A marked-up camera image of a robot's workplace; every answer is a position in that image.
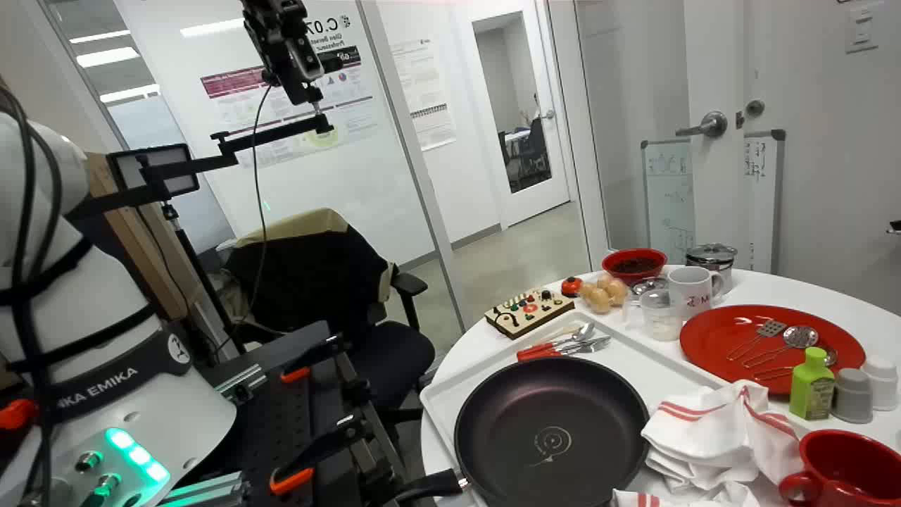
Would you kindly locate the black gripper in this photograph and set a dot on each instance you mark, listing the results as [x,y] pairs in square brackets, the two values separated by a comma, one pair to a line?
[277,32]

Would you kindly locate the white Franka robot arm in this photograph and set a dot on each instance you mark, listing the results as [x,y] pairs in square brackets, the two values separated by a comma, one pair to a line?
[75,282]

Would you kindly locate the small grey plastic cup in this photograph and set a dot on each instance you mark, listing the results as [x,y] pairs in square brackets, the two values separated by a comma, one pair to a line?
[850,395]

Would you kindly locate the small white plastic cup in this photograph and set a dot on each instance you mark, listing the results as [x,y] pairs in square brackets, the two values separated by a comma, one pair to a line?
[886,384]

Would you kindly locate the red cup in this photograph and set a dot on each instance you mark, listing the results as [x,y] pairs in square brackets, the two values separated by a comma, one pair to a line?
[845,475]

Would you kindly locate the white room sign poster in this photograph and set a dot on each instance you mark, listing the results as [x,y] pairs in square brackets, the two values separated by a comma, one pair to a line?
[356,88]

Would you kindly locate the black light panel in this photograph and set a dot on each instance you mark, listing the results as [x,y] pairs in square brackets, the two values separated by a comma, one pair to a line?
[151,171]

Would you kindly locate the tan jacket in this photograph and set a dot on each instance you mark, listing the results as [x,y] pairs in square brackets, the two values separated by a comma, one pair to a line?
[300,223]

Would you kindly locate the black office chair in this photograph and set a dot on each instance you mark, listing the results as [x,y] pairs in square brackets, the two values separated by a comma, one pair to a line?
[310,282]

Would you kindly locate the white door with window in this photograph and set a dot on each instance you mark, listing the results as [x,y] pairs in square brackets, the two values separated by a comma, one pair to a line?
[521,115]

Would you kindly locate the wooden plank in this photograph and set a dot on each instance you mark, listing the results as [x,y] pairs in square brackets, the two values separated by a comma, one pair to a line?
[142,255]

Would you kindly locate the red toy tomato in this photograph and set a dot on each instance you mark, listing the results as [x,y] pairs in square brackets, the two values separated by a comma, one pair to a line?
[573,286]

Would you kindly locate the black perforated robot table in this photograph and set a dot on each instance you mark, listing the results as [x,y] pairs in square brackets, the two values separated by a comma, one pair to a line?
[310,424]

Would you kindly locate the tan bread roll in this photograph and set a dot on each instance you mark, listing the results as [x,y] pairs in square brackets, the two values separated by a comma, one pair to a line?
[598,301]
[617,289]

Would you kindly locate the small leaning whiteboard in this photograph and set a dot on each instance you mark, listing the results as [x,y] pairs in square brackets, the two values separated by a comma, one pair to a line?
[669,202]

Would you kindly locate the red bowl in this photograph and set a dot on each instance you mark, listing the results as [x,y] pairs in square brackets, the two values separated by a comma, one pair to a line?
[634,268]

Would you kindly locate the silver door lever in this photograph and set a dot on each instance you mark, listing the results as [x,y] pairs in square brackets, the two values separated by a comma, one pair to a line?
[710,126]

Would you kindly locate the small steel lidded jar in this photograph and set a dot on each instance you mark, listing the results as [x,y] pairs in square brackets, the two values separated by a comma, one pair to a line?
[646,289]

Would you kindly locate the silver aluminium bar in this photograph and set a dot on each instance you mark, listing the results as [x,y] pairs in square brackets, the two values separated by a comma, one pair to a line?
[200,492]

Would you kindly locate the clear drinking glass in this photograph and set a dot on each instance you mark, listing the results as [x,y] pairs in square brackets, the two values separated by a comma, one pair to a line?
[660,323]

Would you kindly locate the silver deadbolt knob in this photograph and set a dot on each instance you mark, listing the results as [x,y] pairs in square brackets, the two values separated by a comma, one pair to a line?
[752,110]

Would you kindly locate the white mug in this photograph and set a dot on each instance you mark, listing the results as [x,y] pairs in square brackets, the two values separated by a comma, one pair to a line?
[691,286]

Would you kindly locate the black frying pan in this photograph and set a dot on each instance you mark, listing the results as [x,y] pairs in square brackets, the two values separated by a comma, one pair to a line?
[552,441]

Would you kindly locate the white tray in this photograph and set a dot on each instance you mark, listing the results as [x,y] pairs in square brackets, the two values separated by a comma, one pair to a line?
[656,371]

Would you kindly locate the white leaning panel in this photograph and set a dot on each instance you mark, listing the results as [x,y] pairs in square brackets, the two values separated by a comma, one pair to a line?
[762,216]

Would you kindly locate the red plate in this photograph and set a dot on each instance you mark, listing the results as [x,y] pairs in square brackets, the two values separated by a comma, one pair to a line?
[734,357]

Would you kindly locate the white red-striped towel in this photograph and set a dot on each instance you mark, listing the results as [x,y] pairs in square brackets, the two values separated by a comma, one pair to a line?
[714,433]

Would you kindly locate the small silver round piece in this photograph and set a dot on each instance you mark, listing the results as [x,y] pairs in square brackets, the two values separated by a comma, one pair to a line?
[800,336]

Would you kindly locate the green plastic bottle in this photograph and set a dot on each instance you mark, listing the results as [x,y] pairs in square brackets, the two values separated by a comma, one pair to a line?
[812,389]

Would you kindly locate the black stereo camera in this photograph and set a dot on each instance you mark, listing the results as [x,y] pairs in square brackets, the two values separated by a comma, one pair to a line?
[332,63]

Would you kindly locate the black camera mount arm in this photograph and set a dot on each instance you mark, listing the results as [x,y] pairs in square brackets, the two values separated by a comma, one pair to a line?
[270,134]

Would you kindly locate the wooden toy switch board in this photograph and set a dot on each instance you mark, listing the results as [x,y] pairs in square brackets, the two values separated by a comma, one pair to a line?
[529,310]

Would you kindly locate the white light switch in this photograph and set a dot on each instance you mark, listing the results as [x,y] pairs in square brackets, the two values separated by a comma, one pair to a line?
[860,30]

